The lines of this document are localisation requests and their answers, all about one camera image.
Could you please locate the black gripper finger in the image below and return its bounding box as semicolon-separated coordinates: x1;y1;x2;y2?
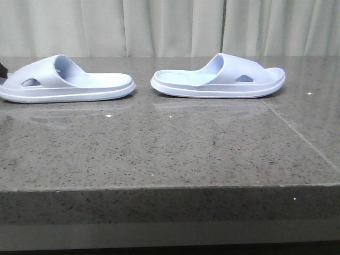
0;63;8;79

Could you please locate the light blue slipper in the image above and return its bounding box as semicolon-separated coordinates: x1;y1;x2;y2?
1;55;136;103
150;53;286;98

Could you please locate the pale green curtain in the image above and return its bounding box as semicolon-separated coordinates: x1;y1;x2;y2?
1;1;339;57

